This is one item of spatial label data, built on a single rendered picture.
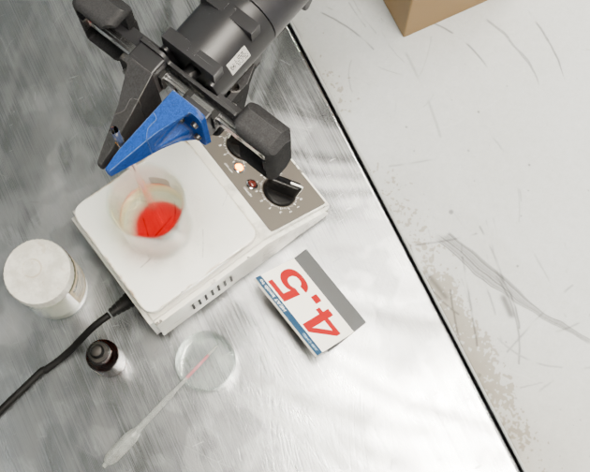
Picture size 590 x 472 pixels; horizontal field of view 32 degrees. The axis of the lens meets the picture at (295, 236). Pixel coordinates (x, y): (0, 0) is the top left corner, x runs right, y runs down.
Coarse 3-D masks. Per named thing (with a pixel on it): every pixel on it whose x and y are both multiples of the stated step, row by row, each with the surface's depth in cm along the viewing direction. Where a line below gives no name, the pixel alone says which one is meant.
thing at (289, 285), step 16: (288, 272) 95; (272, 288) 92; (288, 288) 93; (304, 288) 94; (288, 304) 92; (304, 304) 93; (320, 304) 94; (304, 320) 92; (320, 320) 93; (336, 320) 94; (320, 336) 92; (336, 336) 93
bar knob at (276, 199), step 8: (280, 176) 92; (264, 184) 93; (272, 184) 92; (280, 184) 92; (288, 184) 92; (296, 184) 92; (264, 192) 92; (272, 192) 92; (280, 192) 93; (288, 192) 92; (296, 192) 92; (272, 200) 92; (280, 200) 92; (288, 200) 93
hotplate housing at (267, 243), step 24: (192, 144) 92; (216, 168) 92; (312, 216) 94; (264, 240) 90; (288, 240) 94; (240, 264) 90; (192, 288) 89; (216, 288) 92; (120, 312) 92; (144, 312) 89; (168, 312) 89; (192, 312) 93
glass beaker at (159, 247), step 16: (128, 176) 82; (144, 176) 84; (160, 176) 84; (176, 176) 81; (112, 192) 81; (128, 192) 85; (112, 208) 82; (176, 224) 80; (192, 224) 87; (128, 240) 83; (144, 240) 81; (160, 240) 80; (176, 240) 84; (144, 256) 87; (160, 256) 86
